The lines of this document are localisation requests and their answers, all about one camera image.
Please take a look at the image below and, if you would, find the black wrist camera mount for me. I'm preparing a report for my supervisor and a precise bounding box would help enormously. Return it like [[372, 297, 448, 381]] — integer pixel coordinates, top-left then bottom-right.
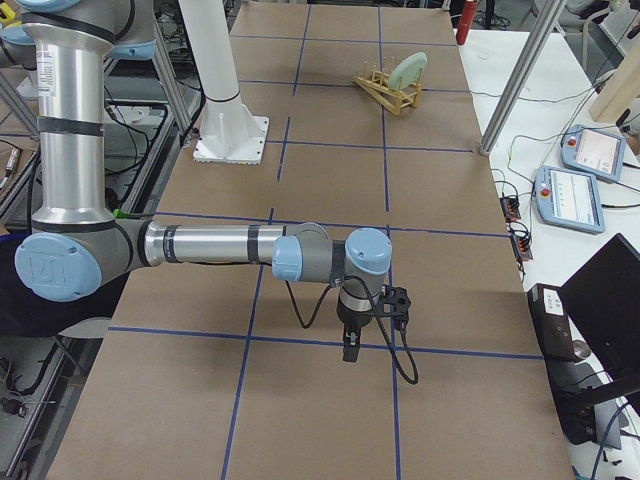
[[378, 285, 411, 332]]

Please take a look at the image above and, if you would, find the near teach pendant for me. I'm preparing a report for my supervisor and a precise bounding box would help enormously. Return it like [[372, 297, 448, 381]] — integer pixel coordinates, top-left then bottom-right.
[[534, 166, 606, 234]]

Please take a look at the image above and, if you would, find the wooden beam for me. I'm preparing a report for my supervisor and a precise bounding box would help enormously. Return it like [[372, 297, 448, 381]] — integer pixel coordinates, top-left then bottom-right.
[[589, 19, 639, 123]]

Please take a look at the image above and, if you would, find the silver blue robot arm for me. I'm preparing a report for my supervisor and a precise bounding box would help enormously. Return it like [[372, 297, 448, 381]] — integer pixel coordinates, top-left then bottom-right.
[[14, 1, 392, 362]]

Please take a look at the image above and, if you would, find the black monitor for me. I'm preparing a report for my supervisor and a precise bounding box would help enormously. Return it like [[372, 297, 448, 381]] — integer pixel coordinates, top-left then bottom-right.
[[559, 232, 640, 416]]

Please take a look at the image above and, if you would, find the orange black connector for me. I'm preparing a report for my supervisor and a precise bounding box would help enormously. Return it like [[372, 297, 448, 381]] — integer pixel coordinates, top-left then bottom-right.
[[499, 195, 521, 223], [510, 233, 533, 262]]

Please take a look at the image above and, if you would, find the brown paper table cover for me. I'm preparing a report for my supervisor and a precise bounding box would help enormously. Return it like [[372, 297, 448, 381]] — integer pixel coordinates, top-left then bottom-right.
[[48, 3, 572, 479]]

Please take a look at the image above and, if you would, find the black computer box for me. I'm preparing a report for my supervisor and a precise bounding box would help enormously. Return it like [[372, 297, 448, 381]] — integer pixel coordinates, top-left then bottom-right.
[[527, 283, 592, 363]]

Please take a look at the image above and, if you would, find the lower orange black connector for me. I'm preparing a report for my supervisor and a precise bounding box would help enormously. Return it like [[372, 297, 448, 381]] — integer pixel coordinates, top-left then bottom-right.
[[510, 233, 533, 262]]

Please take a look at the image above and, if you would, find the teach pendant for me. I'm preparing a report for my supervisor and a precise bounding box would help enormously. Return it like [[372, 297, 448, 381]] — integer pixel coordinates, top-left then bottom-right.
[[534, 166, 606, 234], [561, 124, 625, 183]]

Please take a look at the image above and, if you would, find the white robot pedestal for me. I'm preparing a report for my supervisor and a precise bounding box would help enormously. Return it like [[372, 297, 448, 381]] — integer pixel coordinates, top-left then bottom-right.
[[179, 0, 269, 165]]

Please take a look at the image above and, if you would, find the pale green plate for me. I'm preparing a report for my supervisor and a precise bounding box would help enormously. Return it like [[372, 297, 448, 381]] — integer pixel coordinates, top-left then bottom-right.
[[387, 52, 428, 91]]

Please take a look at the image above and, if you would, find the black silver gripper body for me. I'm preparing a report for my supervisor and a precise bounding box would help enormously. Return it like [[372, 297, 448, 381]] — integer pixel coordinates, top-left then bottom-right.
[[336, 276, 380, 340]]

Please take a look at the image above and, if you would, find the far teach pendant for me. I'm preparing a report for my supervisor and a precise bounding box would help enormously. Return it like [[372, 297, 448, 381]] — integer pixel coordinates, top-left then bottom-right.
[[561, 124, 625, 183]]

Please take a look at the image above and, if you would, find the red cylinder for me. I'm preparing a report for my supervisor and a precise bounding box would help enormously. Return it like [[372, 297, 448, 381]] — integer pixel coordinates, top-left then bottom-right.
[[456, 0, 478, 46]]

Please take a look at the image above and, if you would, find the upper orange black connector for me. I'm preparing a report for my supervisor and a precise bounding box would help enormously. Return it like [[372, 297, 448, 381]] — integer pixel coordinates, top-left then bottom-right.
[[499, 195, 521, 223]]

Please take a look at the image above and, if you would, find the wooden dish rack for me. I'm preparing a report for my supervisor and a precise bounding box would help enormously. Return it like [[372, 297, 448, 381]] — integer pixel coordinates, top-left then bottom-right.
[[354, 63, 424, 116]]

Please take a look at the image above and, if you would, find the aluminium frame post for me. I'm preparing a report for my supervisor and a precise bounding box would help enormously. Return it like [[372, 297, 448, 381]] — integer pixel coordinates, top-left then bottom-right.
[[479, 0, 566, 156]]

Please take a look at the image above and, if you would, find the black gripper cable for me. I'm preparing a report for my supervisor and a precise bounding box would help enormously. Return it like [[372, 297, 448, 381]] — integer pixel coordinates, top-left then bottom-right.
[[283, 275, 420, 386]]

